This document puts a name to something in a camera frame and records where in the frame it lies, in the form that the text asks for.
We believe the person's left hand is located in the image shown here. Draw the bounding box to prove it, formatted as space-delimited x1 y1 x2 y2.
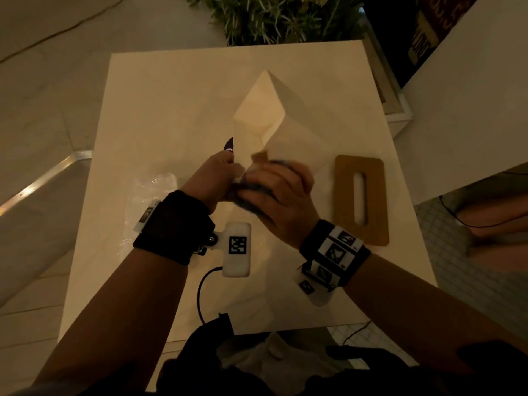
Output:
180 149 245 215

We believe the person's right hand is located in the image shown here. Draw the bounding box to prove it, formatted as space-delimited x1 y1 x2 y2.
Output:
236 160 321 250

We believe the person's right forearm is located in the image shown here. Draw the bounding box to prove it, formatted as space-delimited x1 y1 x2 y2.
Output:
342 253 528 380

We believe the person's left forearm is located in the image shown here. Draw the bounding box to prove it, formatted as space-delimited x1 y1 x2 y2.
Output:
31 246 189 396

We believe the white cardboard box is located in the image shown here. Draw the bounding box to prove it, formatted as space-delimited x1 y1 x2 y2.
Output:
232 69 337 187

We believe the black left wrist band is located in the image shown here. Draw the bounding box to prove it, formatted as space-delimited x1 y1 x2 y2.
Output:
132 189 216 267

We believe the clear plastic wrap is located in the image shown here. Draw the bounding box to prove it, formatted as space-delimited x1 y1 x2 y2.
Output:
123 172 183 246

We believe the black wrist band with markers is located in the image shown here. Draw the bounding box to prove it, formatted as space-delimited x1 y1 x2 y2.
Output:
299 219 372 293

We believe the wooden lid with slot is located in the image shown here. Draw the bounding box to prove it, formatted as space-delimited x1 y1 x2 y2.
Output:
332 154 391 247

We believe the green potted plant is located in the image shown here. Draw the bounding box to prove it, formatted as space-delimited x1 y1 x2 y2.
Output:
185 0 369 47

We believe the person's white shirt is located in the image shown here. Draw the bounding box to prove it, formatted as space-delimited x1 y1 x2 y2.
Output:
216 331 344 396

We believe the metal floor trim strip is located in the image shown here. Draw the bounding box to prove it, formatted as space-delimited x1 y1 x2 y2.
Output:
0 150 94 216

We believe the person's dark clothing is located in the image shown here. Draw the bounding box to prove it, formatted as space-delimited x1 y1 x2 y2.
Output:
155 312 528 396

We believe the dark framed poster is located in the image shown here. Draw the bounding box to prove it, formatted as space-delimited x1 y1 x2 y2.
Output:
363 0 482 89

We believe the white panel board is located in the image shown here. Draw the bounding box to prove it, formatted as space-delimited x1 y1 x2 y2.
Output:
393 0 528 205

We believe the white wrist camera with marker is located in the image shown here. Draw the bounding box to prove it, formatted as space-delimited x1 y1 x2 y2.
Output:
207 221 252 279

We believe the black camera cable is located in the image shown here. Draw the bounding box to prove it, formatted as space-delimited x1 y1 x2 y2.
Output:
196 266 226 326

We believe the thin black floor cable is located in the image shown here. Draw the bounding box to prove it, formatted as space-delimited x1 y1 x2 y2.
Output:
342 321 373 347

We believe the white picture frame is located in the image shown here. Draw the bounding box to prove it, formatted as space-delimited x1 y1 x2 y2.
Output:
362 32 414 139

